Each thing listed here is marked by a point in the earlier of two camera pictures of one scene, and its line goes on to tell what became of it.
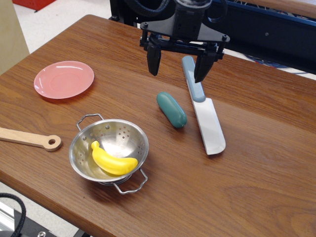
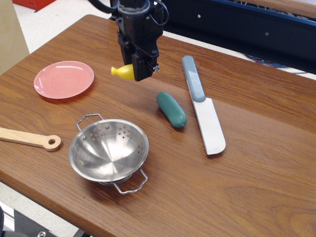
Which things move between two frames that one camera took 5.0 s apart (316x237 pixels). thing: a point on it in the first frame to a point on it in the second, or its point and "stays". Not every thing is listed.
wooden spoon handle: x=51 y=143 stays
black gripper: x=183 y=30 to x=141 y=31
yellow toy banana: x=114 y=164 to x=126 y=71
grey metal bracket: x=31 y=228 stays
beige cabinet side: x=13 y=46 stays
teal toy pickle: x=172 y=109 stays
